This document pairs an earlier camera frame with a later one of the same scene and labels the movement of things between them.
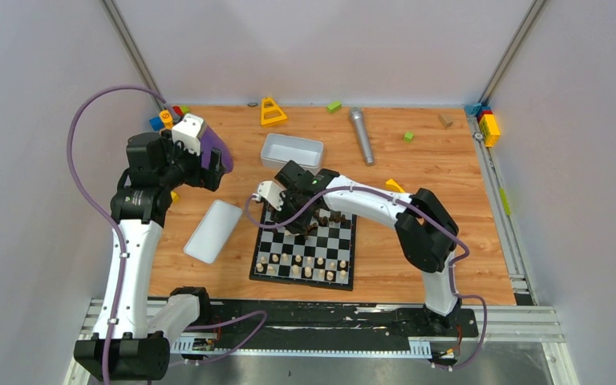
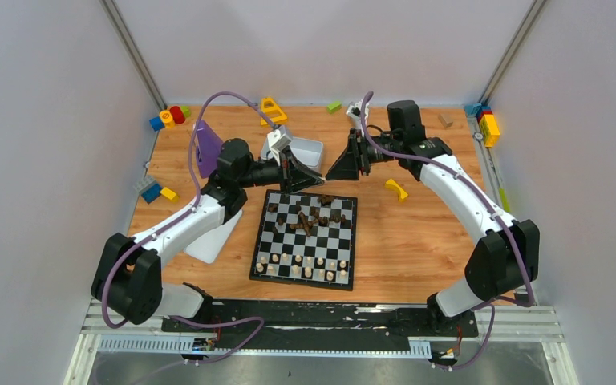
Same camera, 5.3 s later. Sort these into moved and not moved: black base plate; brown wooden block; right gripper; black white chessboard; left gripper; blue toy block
Moved: left gripper; right gripper
Not moved: blue toy block; brown wooden block; black base plate; black white chessboard
